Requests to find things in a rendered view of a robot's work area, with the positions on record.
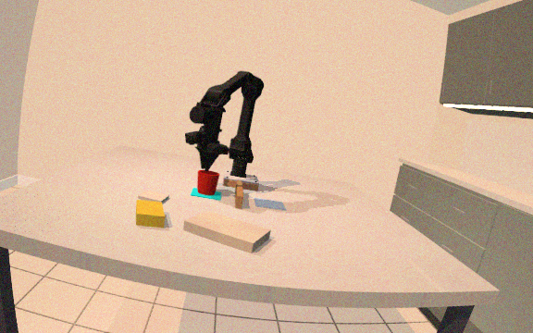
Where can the brown flat bar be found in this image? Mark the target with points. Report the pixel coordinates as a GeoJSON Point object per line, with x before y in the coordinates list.
{"type": "Point", "coordinates": [238, 194]}

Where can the red cup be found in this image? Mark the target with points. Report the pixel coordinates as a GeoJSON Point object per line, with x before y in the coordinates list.
{"type": "Point", "coordinates": [207, 182]}

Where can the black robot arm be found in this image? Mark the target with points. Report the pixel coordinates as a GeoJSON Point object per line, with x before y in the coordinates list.
{"type": "Point", "coordinates": [210, 110]}

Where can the yellow cube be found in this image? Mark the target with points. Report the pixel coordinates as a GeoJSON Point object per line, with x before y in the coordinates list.
{"type": "Point", "coordinates": [149, 214]}

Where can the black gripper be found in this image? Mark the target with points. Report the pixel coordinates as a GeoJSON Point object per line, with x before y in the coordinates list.
{"type": "Point", "coordinates": [210, 151]}

